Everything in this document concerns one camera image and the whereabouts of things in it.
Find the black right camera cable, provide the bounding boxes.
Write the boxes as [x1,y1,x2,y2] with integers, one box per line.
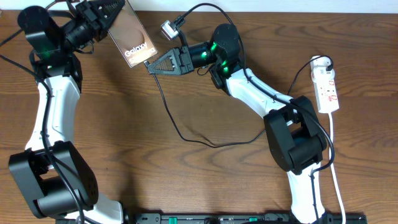
[174,2,335,224]

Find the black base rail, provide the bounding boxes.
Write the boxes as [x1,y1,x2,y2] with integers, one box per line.
[132,213,368,224]

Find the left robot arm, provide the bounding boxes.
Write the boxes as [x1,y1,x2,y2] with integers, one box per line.
[8,1,128,223]

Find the black charger cable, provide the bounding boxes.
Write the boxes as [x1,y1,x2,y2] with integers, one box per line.
[144,55,335,149]

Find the black camera cable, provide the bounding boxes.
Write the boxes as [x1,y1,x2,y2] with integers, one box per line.
[174,2,335,224]
[0,0,100,224]

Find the black left camera cable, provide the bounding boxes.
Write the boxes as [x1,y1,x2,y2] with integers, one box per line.
[0,0,100,224]

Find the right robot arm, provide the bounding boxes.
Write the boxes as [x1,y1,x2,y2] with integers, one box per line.
[146,21,331,223]

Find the white power strip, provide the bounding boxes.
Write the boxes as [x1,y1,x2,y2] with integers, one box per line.
[310,55,340,114]

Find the white power strip cord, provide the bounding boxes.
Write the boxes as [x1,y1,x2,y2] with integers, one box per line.
[328,112,347,224]

